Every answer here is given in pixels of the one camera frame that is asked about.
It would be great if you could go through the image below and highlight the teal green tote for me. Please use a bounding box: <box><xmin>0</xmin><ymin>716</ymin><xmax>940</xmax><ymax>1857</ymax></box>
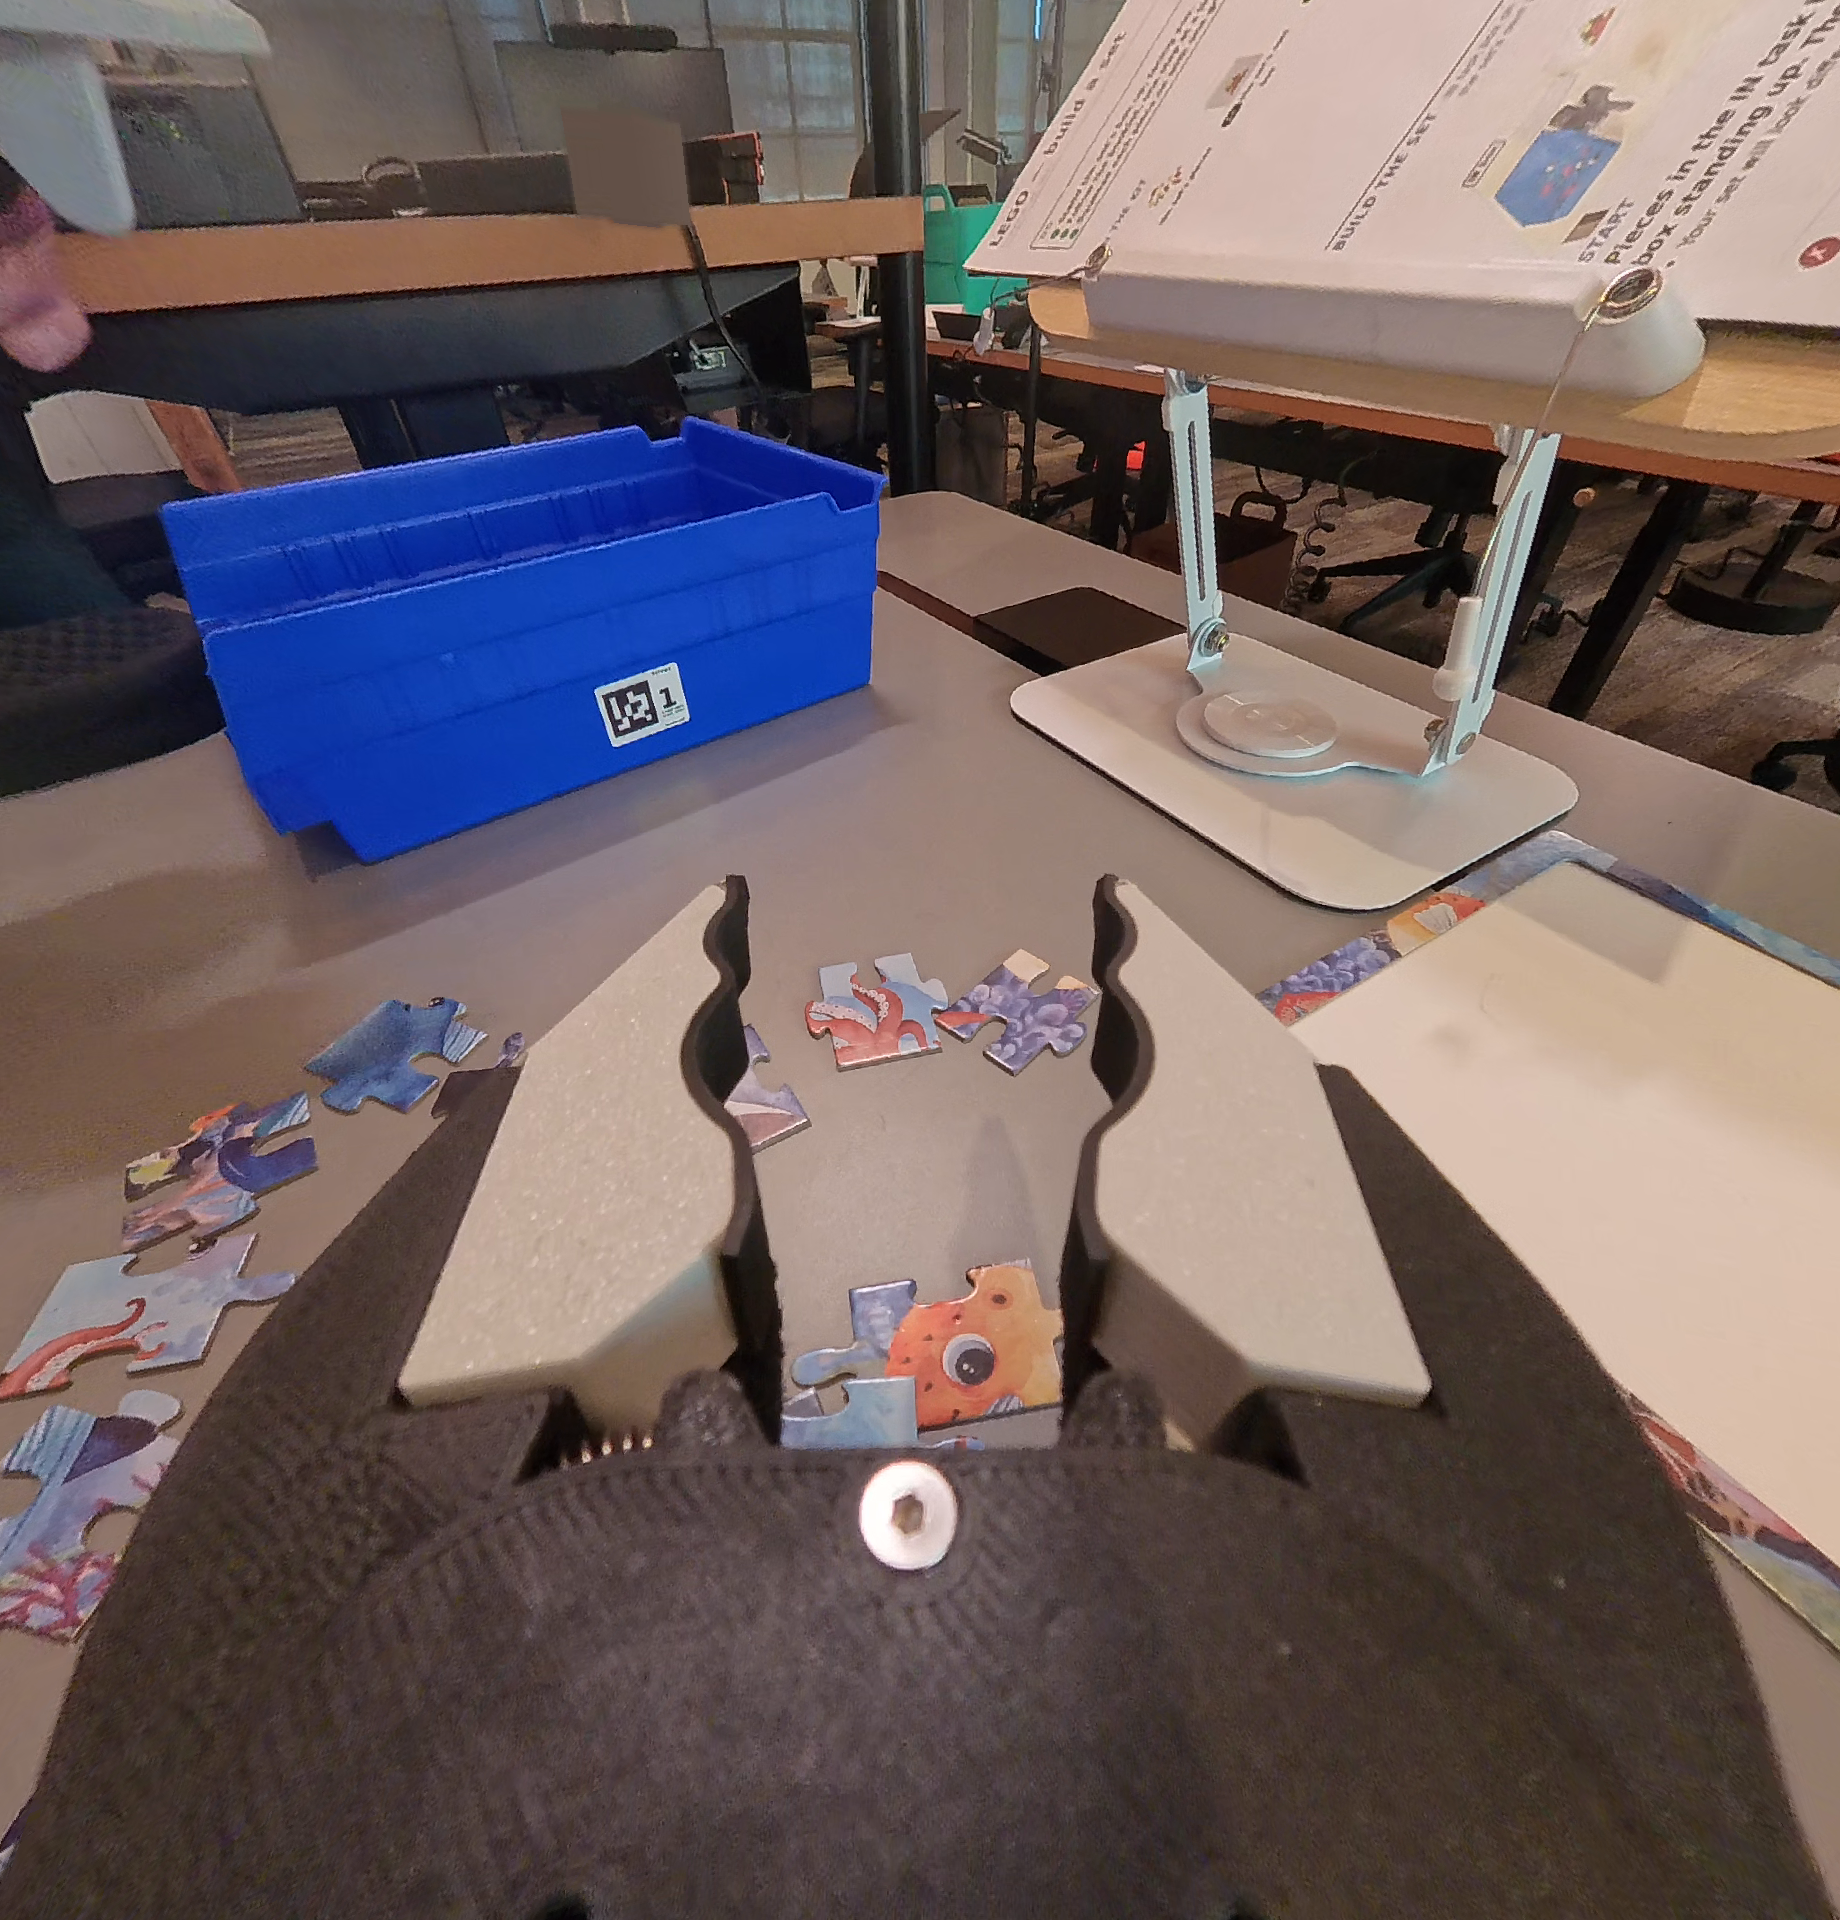
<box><xmin>920</xmin><ymin>185</ymin><xmax>1013</xmax><ymax>308</ymax></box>

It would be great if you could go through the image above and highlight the dark computer monitor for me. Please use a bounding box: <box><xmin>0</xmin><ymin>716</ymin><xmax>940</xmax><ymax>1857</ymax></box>
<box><xmin>493</xmin><ymin>41</ymin><xmax>731</xmax><ymax>157</ymax></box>

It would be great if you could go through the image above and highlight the sea print puzzle frame board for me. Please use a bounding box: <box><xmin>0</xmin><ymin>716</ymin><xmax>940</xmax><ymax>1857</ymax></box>
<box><xmin>1256</xmin><ymin>828</ymin><xmax>1840</xmax><ymax>1694</ymax></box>

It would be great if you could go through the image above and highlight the black vertical pole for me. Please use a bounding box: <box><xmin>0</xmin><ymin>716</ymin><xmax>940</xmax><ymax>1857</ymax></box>
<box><xmin>860</xmin><ymin>0</ymin><xmax>940</xmax><ymax>496</ymax></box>

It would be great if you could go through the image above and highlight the person's left hand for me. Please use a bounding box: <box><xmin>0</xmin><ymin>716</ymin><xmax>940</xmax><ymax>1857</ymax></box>
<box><xmin>0</xmin><ymin>206</ymin><xmax>97</xmax><ymax>371</ymax></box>

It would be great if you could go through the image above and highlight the blue plastic bin with label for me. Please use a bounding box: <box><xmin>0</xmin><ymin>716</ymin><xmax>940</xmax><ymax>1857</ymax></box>
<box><xmin>160</xmin><ymin>419</ymin><xmax>885</xmax><ymax>867</ymax></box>

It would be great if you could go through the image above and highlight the grey desk with tan edge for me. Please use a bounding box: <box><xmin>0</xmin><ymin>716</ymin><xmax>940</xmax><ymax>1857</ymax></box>
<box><xmin>51</xmin><ymin>198</ymin><xmax>928</xmax><ymax>452</ymax></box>

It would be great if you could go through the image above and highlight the pale blue red tentacle puzzle piece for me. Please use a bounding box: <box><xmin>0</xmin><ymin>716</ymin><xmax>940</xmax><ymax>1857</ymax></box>
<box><xmin>0</xmin><ymin>1234</ymin><xmax>300</xmax><ymax>1405</ymax></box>

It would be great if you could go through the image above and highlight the black office chair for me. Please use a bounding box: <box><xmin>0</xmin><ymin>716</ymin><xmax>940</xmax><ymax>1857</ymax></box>
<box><xmin>1751</xmin><ymin>630</ymin><xmax>1840</xmax><ymax>799</ymax></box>
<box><xmin>0</xmin><ymin>606</ymin><xmax>229</xmax><ymax>815</ymax></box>

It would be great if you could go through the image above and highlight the white metal document stand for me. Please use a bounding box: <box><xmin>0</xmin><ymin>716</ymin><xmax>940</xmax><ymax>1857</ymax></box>
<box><xmin>1011</xmin><ymin>248</ymin><xmax>1840</xmax><ymax>914</ymax></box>

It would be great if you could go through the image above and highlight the brown bag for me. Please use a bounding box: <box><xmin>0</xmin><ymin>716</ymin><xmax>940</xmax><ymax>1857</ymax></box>
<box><xmin>1168</xmin><ymin>496</ymin><xmax>1302</xmax><ymax>608</ymax></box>

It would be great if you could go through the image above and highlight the blue water puzzle piece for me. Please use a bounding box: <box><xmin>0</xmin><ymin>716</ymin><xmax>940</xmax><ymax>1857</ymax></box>
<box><xmin>783</xmin><ymin>1377</ymin><xmax>922</xmax><ymax>1454</ymax></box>

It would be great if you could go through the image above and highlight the orange fish puzzle piece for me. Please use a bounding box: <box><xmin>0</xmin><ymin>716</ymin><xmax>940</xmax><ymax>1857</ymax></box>
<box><xmin>791</xmin><ymin>1260</ymin><xmax>1067</xmax><ymax>1430</ymax></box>

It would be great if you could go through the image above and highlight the blue striped pink coral puzzle piece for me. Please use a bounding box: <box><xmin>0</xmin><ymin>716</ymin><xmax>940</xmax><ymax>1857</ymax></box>
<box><xmin>0</xmin><ymin>1387</ymin><xmax>187</xmax><ymax>1668</ymax></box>

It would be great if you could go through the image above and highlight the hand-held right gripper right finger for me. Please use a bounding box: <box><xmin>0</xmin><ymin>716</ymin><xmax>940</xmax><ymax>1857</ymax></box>
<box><xmin>1060</xmin><ymin>872</ymin><xmax>1434</xmax><ymax>1454</ymax></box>

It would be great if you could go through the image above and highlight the printed instruction sheet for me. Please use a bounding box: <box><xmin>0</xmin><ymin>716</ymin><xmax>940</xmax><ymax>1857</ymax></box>
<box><xmin>962</xmin><ymin>0</ymin><xmax>1840</xmax><ymax>331</ymax></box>

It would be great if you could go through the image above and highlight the multicolour dark blue puzzle piece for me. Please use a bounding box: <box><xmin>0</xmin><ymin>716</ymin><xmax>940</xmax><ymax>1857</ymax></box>
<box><xmin>122</xmin><ymin>1092</ymin><xmax>323</xmax><ymax>1254</ymax></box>

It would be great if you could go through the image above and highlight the black phone on table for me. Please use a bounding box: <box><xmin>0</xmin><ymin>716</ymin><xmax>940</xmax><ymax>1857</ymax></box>
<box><xmin>972</xmin><ymin>589</ymin><xmax>1186</xmax><ymax>677</ymax></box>

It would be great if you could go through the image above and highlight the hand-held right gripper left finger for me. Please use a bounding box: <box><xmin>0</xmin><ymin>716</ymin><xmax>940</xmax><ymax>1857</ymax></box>
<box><xmin>392</xmin><ymin>872</ymin><xmax>787</xmax><ymax>1434</ymax></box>

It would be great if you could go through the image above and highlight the blue purple peeling puzzle piece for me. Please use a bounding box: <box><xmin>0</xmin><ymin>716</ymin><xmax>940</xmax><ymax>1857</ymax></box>
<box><xmin>724</xmin><ymin>1027</ymin><xmax>810</xmax><ymax>1152</ymax></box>

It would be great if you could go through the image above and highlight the purple coral puzzle piece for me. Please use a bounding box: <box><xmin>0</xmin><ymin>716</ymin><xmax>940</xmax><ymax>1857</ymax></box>
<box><xmin>937</xmin><ymin>948</ymin><xmax>1102</xmax><ymax>1078</ymax></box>

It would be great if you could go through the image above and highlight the deep blue puzzle piece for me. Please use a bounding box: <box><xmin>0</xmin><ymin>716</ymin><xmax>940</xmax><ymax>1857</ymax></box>
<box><xmin>306</xmin><ymin>994</ymin><xmax>490</xmax><ymax>1117</ymax></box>

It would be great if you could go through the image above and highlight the red octopus sucker puzzle piece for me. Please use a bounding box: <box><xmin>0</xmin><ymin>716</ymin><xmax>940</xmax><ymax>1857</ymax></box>
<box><xmin>802</xmin><ymin>950</ymin><xmax>951</xmax><ymax>1070</ymax></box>

